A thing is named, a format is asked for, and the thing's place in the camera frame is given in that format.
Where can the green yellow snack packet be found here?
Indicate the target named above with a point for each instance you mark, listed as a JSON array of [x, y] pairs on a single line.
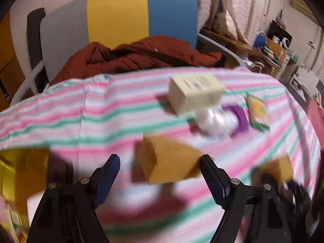
[[258, 116]]

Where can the yellow sponge block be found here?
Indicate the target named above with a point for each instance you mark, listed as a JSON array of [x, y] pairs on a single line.
[[164, 160]]

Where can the wall air conditioner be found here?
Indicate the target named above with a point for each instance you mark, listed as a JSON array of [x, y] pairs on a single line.
[[302, 8]]

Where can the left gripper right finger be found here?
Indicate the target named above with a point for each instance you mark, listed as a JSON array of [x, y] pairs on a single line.
[[268, 221]]

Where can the white plastic bag bundle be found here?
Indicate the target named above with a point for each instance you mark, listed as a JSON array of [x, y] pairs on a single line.
[[216, 121]]

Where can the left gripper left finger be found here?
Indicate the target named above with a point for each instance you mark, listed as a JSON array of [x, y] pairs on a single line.
[[67, 212]]

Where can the grey yellow blue chair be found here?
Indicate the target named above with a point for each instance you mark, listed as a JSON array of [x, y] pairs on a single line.
[[51, 38]]

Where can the dark red jacket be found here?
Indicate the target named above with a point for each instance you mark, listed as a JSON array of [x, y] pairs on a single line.
[[148, 53]]

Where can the wooden wardrobe door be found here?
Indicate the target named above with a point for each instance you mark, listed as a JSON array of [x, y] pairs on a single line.
[[12, 75]]

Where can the yellow sponge chunk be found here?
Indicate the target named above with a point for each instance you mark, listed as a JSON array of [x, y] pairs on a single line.
[[280, 169]]

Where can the wooden side table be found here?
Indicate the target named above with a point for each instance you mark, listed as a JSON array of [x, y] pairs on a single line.
[[240, 48]]

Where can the cream cardboard box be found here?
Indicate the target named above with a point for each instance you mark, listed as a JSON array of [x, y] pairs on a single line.
[[194, 92]]

